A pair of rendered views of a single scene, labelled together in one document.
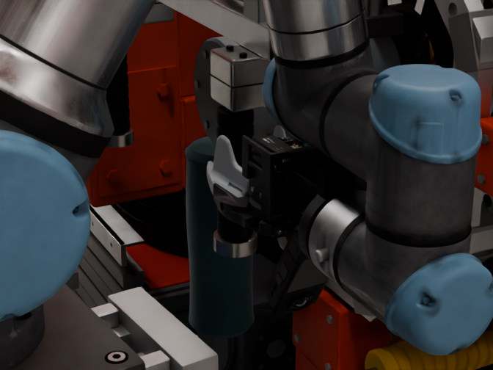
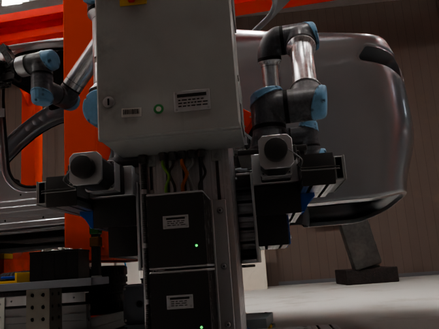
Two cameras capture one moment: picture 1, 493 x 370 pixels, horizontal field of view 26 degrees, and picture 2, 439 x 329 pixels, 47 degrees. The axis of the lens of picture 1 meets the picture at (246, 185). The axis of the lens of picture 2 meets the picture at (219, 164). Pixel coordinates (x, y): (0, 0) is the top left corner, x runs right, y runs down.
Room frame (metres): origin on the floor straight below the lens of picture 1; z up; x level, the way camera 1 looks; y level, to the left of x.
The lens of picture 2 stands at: (-0.21, 1.69, 0.45)
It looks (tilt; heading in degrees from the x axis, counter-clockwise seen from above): 12 degrees up; 307
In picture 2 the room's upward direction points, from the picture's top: 4 degrees counter-clockwise
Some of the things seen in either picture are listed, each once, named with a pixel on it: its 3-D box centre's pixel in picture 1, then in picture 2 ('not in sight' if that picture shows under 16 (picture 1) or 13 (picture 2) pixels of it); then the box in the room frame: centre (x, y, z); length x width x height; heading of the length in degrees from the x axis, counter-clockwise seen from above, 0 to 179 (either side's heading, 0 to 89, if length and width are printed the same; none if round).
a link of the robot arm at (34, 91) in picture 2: not in sight; (45, 90); (1.31, 0.68, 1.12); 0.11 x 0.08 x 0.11; 108
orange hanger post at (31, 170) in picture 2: not in sight; (31, 158); (4.62, -1.35, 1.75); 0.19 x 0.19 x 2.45; 27
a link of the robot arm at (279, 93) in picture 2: not in sight; (269, 108); (0.67, 0.22, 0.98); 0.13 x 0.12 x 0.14; 26
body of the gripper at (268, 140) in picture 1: (307, 196); not in sight; (0.83, -0.05, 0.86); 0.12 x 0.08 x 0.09; 27
